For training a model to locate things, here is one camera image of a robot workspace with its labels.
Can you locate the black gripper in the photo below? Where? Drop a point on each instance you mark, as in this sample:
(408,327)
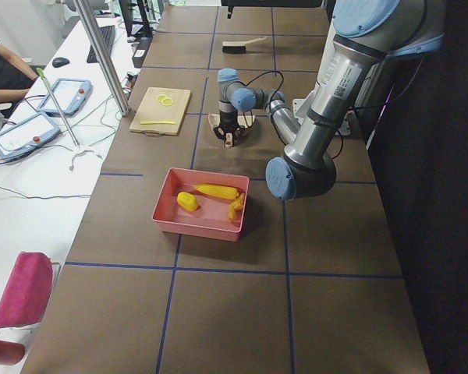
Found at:
(227,121)

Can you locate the beige plastic dustpan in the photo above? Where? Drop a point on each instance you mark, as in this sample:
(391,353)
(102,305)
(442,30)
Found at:
(247,120)

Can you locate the yellow toy corn cob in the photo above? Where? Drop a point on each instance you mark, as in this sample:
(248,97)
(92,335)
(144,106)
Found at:
(218,191)

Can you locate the brown toy ginger root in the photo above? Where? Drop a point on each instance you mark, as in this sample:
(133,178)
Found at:
(235,206)

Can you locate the beige hand brush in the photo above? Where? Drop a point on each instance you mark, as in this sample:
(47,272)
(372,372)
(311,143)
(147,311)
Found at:
(239,47)

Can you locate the yellow toy potato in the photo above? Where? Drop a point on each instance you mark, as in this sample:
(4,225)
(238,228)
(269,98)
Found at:
(187,201)

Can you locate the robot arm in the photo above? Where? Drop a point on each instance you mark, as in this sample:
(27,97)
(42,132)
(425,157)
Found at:
(362,34)

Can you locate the pink plastic bin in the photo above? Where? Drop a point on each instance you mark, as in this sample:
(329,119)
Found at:
(210,219)

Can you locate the lemon slice near centre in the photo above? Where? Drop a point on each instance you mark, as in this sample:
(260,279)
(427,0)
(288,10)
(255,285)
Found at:
(167,101)

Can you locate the yellow plastic knife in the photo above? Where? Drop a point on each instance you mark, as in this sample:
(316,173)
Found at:
(157,122)

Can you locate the bamboo cutting board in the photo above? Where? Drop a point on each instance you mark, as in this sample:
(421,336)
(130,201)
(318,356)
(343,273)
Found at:
(152,109)

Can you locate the white curved hook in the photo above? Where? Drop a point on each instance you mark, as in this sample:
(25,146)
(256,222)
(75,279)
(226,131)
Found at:
(81,151)

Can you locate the blue teach pendant far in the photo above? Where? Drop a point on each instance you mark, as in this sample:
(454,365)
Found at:
(71,95)

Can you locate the blue teach pendant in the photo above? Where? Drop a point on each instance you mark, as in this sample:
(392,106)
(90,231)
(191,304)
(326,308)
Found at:
(71,95)
(27,136)

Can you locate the black computer mouse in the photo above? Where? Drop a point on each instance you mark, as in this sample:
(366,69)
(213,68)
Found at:
(59,62)

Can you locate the blue teach pendant near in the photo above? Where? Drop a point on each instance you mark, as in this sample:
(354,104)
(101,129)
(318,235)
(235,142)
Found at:
(27,136)

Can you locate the metal rod green tip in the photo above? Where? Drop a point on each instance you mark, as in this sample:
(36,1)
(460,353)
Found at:
(40,72)

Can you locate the seated person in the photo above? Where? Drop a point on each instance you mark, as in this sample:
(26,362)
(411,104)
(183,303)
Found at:
(16,77)

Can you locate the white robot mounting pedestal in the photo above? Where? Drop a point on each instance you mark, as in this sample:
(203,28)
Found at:
(347,124)

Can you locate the aluminium frame post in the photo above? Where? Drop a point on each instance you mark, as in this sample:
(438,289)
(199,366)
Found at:
(91,27)

